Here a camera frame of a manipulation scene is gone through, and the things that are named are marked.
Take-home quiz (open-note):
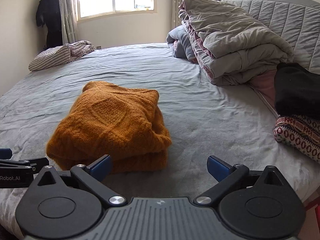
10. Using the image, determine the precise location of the bed with grey sheet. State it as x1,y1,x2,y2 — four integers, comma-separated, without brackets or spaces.
0,42,320,240

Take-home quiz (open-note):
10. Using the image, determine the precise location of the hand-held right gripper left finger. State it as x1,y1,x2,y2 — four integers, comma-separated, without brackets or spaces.
31,154,127,207

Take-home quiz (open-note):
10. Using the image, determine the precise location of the patterned knit sweater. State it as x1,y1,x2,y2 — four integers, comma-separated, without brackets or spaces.
273,115,320,165

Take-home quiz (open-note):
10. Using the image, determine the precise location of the floral curtain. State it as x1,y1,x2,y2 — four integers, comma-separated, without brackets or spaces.
59,0,80,44
170,0,193,30

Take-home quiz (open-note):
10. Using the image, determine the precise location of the striped folded blanket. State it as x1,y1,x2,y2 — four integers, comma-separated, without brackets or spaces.
28,40,95,72

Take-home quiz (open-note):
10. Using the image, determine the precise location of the black garment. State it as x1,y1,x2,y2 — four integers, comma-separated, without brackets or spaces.
274,62,320,119

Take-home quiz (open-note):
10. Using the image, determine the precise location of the grey quilted headboard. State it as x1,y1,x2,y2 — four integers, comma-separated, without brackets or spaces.
214,0,320,75

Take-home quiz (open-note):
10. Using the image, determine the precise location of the orange knitted cardigan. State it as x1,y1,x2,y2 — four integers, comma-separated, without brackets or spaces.
46,81,172,174

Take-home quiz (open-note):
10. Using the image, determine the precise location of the grey-blue folded blanket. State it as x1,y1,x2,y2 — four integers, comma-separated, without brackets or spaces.
166,25,198,60

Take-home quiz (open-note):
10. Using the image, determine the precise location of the red object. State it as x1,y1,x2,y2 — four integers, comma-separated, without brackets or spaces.
304,192,320,230

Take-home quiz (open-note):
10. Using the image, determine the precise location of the grey folded quilt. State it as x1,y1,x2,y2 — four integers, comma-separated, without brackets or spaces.
178,0,294,85

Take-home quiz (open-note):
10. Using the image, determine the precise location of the pink pillow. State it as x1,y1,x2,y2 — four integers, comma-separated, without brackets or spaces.
250,72,279,118

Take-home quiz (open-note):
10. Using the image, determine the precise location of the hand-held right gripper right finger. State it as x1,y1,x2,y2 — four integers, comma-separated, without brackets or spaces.
192,155,288,207

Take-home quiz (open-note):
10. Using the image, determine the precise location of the black hanging coat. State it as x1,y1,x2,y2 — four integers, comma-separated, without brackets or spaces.
35,0,63,49

